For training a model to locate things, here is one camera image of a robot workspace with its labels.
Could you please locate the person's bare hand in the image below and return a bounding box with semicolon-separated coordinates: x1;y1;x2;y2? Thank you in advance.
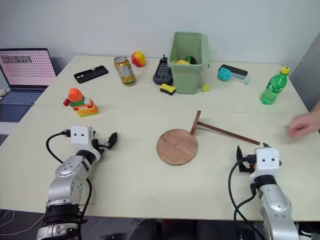
287;112;317;139

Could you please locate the cyan device with clear tube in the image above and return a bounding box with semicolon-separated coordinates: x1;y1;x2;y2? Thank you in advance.
216;66;251;86

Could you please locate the yellow and black sponge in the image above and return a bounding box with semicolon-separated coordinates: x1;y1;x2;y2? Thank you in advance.
159;83;177;97

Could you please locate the wooden T-shaped stick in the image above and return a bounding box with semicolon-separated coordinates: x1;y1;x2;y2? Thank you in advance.
190;109;261;147

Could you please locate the colourful toy block tower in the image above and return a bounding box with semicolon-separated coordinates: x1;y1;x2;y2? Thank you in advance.
62;87;100;119

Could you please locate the red and yellow toy fruit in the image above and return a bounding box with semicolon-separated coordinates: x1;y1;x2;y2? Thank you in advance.
131;50;147;68

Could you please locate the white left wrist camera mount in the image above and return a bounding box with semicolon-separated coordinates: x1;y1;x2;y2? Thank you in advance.
70;126;97;157

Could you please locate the blue laptop with pink screen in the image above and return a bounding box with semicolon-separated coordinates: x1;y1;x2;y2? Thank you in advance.
0;47;57;124

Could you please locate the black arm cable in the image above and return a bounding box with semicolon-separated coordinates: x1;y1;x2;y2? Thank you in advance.
45;129;94;224
228;155;266;240

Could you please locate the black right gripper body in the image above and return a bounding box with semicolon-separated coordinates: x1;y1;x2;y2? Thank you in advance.
238;154;257;174

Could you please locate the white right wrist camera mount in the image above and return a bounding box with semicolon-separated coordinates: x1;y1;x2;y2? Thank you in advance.
249;147;283;181

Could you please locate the black phone case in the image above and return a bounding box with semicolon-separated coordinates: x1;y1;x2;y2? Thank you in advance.
73;65;110;84

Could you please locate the dark rounded shape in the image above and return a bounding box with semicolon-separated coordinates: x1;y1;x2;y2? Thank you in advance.
129;218;164;240

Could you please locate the green plastic bottle yellow cap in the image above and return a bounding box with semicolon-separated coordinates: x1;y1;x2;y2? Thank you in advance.
259;65;291;106

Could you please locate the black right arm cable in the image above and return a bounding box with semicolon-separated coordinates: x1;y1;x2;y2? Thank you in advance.
228;155;266;240

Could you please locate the black handheld device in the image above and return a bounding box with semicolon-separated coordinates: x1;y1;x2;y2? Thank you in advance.
152;54;174;86

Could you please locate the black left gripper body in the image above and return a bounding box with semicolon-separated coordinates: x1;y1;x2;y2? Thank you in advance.
92;137;111;156

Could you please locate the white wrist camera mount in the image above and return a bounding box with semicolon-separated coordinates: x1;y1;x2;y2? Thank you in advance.
70;126;97;157
249;147;283;181

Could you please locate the yellow drink can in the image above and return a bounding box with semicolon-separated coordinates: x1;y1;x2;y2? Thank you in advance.
113;55;137;87

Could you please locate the black smartphone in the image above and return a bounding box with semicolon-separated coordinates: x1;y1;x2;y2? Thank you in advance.
218;64;249;77

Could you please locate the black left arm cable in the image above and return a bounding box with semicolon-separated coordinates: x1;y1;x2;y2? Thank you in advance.
45;129;94;224

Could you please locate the grey panel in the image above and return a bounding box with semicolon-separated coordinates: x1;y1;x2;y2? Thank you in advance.
288;31;320;114

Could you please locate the green plastic bin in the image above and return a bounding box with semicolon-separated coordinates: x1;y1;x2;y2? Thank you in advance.
167;31;210;95

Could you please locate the round wooden disc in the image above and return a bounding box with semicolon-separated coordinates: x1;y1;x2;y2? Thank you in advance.
156;128;199;167

